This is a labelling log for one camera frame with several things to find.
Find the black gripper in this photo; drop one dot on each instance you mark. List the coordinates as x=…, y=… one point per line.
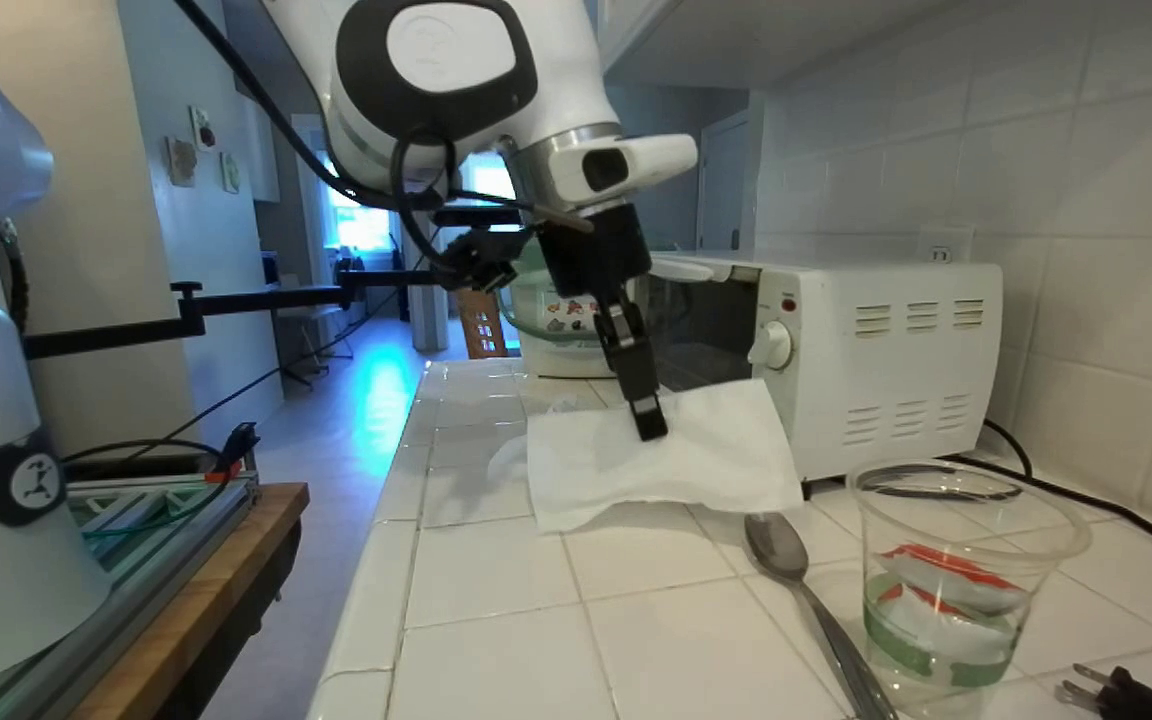
x=600, y=264

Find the white tissue paper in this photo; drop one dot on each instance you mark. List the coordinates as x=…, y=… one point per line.
x=724, y=448

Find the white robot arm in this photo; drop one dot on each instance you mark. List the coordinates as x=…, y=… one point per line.
x=405, y=91

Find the white mini toaster oven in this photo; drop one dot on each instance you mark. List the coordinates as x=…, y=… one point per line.
x=866, y=361

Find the wooden chair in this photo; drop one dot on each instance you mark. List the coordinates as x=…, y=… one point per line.
x=482, y=327

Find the metal spoon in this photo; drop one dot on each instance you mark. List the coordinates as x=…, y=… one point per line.
x=783, y=558

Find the clear plastic cup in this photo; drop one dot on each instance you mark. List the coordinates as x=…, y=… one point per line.
x=952, y=560

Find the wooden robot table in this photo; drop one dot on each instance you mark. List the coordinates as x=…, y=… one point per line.
x=190, y=644

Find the black power plug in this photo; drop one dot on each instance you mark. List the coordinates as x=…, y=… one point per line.
x=1108, y=694

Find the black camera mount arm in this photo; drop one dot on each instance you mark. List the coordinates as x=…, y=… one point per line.
x=193, y=304

